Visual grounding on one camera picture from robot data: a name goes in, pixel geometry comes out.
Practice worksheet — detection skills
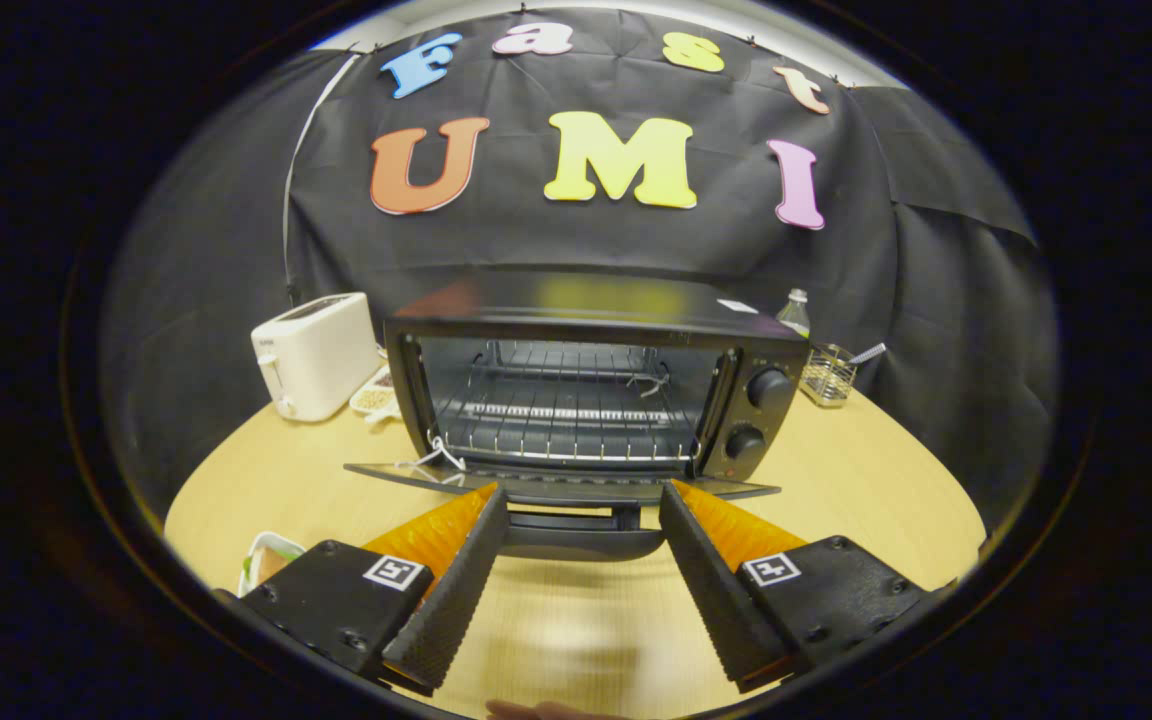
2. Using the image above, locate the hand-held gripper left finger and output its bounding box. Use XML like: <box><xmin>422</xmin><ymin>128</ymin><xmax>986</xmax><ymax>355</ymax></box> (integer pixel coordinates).
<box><xmin>216</xmin><ymin>484</ymin><xmax>512</xmax><ymax>698</ymax></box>

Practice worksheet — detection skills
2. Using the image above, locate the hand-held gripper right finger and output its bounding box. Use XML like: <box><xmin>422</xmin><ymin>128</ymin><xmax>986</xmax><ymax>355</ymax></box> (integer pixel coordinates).
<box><xmin>659</xmin><ymin>479</ymin><xmax>947</xmax><ymax>695</ymax></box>

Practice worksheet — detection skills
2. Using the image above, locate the black toaster oven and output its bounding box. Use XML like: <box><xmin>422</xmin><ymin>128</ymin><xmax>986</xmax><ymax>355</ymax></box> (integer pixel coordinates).
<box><xmin>344</xmin><ymin>268</ymin><xmax>812</xmax><ymax>562</ymax></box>

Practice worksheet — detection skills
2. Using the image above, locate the white food plate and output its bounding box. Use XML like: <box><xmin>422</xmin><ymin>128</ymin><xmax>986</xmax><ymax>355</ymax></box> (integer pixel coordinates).
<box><xmin>238</xmin><ymin>532</ymin><xmax>307</xmax><ymax>598</ymax></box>

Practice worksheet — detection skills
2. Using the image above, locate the white pop-up toaster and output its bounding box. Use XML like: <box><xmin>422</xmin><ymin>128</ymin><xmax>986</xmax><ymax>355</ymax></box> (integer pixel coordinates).
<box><xmin>250</xmin><ymin>292</ymin><xmax>382</xmax><ymax>423</ymax></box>

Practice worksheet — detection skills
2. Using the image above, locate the white divided dish of beans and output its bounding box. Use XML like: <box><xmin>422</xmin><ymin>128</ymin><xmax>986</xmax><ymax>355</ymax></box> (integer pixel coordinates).
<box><xmin>350</xmin><ymin>362</ymin><xmax>403</xmax><ymax>424</ymax></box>

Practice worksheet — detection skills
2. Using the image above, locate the green label drink bottle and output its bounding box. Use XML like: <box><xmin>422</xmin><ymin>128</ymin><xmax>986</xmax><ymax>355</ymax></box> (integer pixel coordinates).
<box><xmin>776</xmin><ymin>289</ymin><xmax>812</xmax><ymax>339</ymax></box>

